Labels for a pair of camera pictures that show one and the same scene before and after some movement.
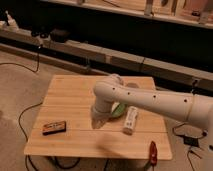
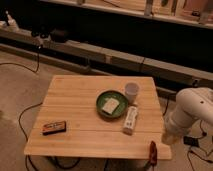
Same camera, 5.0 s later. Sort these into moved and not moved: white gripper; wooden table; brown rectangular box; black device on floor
Moved: white gripper
Not moved: wooden table; brown rectangular box; black device on floor
